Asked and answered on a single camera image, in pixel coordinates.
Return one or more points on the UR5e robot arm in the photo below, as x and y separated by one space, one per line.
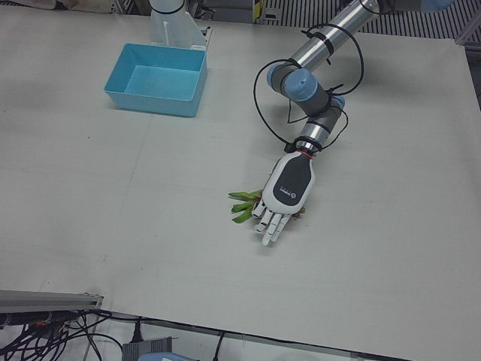
330 37

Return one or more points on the aluminium extrusion profile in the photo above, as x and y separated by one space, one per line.
45 301

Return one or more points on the green leafy toy vegetable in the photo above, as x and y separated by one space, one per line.
242 207

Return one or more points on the light blue plastic bin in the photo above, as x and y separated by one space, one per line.
150 105

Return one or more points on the aluminium frame rail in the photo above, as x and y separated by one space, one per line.
124 5

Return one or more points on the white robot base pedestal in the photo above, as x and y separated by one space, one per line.
169 26

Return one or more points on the yellow marked metal post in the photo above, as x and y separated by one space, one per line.
258 8

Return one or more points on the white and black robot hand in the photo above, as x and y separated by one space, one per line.
289 184

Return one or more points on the grey ribbed power adapter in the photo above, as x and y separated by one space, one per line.
146 347

